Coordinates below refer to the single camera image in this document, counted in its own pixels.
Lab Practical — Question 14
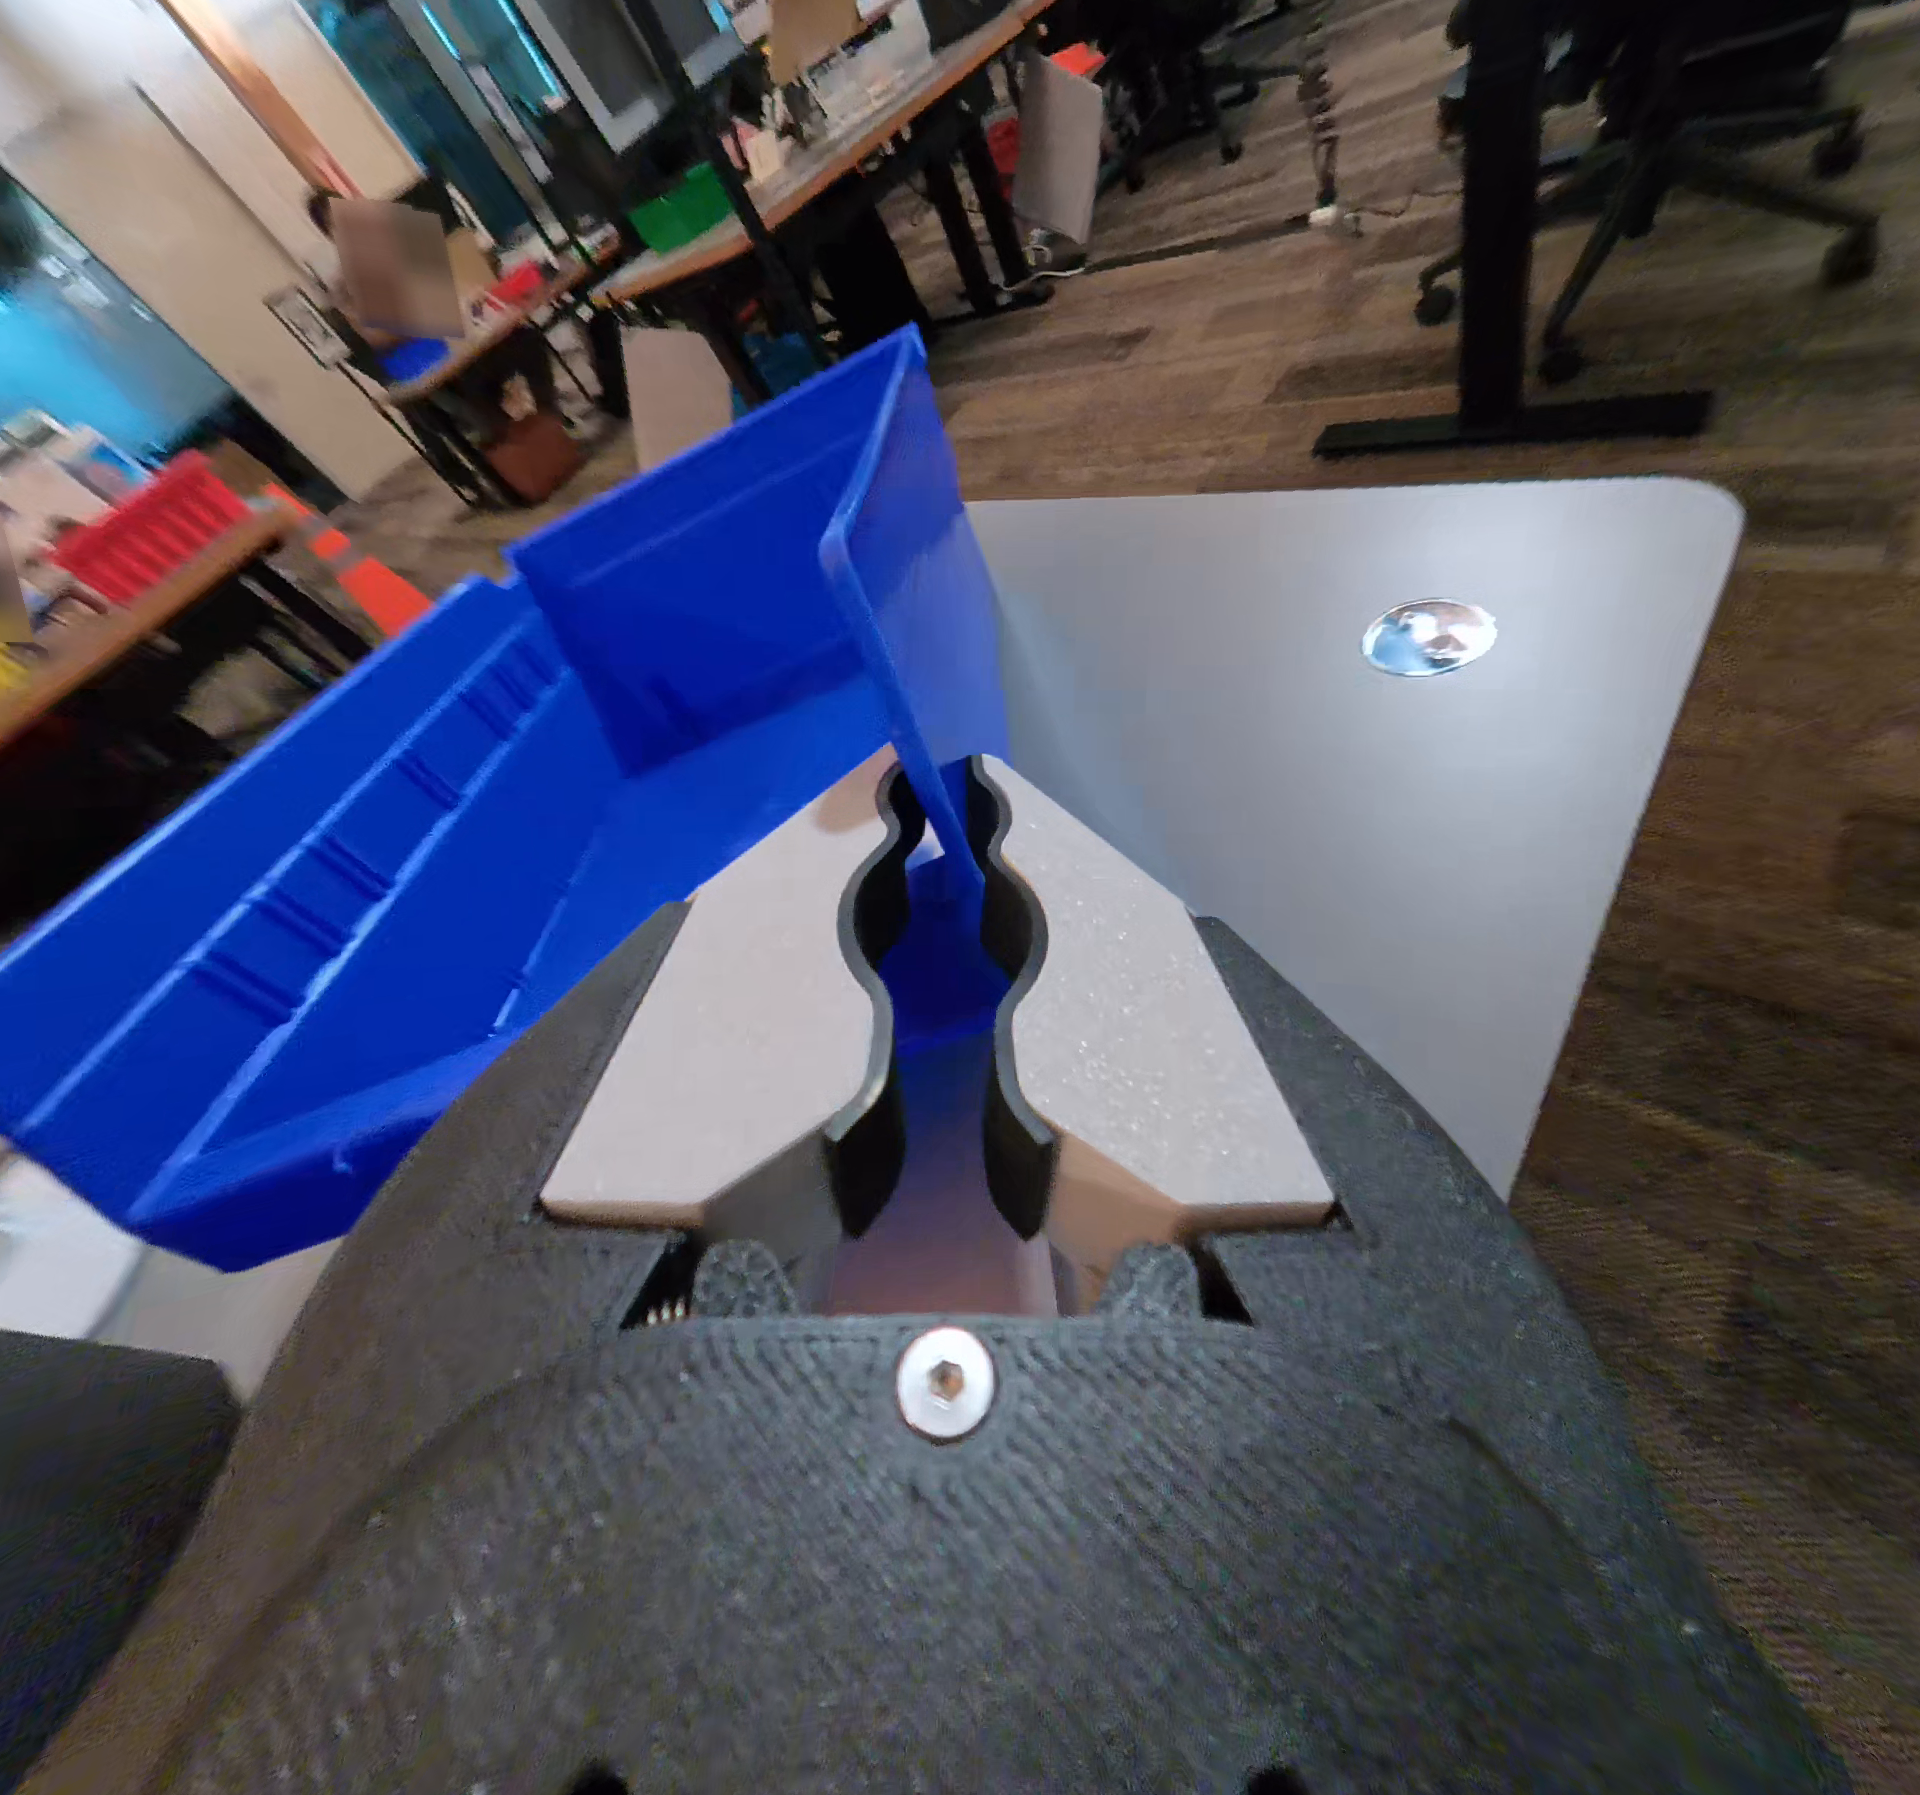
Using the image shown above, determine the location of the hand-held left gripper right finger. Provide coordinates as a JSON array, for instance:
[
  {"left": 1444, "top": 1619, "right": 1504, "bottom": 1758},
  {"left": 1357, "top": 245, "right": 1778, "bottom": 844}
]
[{"left": 966, "top": 755, "right": 1341, "bottom": 1304}]

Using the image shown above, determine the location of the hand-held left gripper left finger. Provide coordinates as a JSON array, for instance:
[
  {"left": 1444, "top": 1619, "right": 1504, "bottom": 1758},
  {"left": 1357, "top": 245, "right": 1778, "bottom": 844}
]
[{"left": 535, "top": 756, "right": 924, "bottom": 1245}]

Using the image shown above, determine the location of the grey desk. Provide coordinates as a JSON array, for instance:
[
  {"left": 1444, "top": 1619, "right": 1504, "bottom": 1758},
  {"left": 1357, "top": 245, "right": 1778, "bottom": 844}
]
[{"left": 0, "top": 475, "right": 1750, "bottom": 1392}]

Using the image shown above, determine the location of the round metal desk cap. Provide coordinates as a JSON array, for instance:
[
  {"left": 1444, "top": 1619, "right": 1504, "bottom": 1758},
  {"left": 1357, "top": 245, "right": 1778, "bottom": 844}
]
[{"left": 1359, "top": 596, "right": 1503, "bottom": 682}]

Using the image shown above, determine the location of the orange traffic cone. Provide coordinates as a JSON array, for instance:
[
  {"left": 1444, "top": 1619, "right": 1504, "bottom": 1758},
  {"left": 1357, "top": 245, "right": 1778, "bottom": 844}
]
[{"left": 321, "top": 536, "right": 440, "bottom": 641}]

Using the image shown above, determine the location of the brown bag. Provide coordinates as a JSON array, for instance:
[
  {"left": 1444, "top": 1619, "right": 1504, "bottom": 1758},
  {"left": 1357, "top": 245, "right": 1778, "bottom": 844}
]
[{"left": 481, "top": 408, "right": 584, "bottom": 508}]

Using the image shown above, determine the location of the pale flat panel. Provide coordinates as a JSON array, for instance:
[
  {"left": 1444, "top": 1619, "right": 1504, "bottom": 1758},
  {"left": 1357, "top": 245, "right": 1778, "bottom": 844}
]
[
  {"left": 619, "top": 325, "right": 740, "bottom": 478},
  {"left": 1015, "top": 53, "right": 1109, "bottom": 243}
]

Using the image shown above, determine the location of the long wooden table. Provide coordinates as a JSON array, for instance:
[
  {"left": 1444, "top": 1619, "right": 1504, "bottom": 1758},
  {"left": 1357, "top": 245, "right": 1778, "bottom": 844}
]
[
  {"left": 592, "top": 0, "right": 1218, "bottom": 357},
  {"left": 0, "top": 496, "right": 310, "bottom": 778}
]

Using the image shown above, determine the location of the red plastic bin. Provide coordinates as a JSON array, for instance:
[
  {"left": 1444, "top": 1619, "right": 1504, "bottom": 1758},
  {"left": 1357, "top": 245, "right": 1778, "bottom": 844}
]
[{"left": 50, "top": 453, "right": 253, "bottom": 607}]

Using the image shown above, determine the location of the green plastic bin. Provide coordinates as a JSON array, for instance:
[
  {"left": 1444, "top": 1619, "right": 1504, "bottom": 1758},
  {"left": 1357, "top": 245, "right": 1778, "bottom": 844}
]
[{"left": 628, "top": 160, "right": 740, "bottom": 256}]

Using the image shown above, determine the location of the brown cardboard sheet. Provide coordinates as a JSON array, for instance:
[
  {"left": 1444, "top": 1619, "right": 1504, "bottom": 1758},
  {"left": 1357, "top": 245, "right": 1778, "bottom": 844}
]
[{"left": 763, "top": 0, "right": 869, "bottom": 87}]

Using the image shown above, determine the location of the black office chair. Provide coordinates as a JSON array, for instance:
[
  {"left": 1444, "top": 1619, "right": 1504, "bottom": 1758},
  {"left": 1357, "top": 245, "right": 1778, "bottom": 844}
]
[{"left": 1413, "top": 0, "right": 1889, "bottom": 387}]

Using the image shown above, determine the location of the black desk frame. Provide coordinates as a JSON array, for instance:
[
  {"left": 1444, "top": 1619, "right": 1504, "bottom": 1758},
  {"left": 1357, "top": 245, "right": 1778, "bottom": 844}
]
[{"left": 1311, "top": 0, "right": 1714, "bottom": 462}]

